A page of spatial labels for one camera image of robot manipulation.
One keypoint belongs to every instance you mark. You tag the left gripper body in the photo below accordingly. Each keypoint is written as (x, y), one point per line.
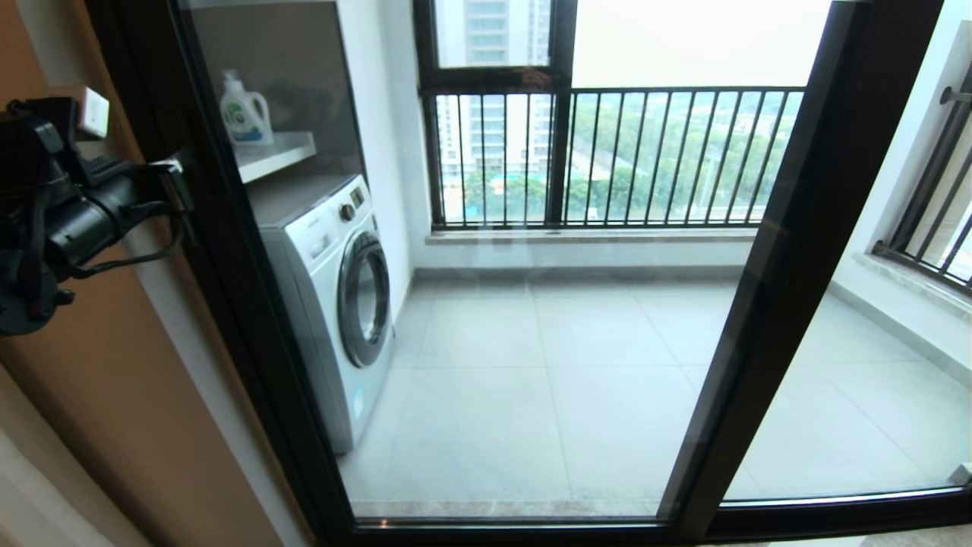
(99, 213)

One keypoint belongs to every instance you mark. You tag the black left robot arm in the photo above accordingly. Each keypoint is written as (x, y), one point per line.
(19, 228)

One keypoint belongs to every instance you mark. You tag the white shelf board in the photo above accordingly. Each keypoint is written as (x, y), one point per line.
(273, 156)

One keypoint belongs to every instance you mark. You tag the dark brown cabinet panel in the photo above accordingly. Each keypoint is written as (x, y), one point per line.
(304, 61)

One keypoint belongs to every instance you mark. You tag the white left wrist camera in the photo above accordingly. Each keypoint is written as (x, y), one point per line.
(95, 114)

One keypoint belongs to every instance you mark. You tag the long stone window sill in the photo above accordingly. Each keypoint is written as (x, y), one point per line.
(592, 235)

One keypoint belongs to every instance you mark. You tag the white detergent bottle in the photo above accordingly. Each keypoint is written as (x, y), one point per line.
(247, 121)

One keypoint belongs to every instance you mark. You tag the black framed glass door panel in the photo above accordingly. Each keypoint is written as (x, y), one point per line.
(835, 515)

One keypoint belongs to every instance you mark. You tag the black window frame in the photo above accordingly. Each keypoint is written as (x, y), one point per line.
(560, 152)

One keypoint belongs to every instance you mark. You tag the black balcony railing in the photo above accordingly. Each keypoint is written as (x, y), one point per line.
(645, 90)

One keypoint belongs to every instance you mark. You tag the short stone window sill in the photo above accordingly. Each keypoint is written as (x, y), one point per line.
(911, 285)

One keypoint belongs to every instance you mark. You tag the silver front-load washing machine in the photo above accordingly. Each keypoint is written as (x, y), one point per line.
(326, 304)

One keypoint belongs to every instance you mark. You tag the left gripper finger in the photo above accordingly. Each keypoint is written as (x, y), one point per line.
(184, 213)
(168, 171)

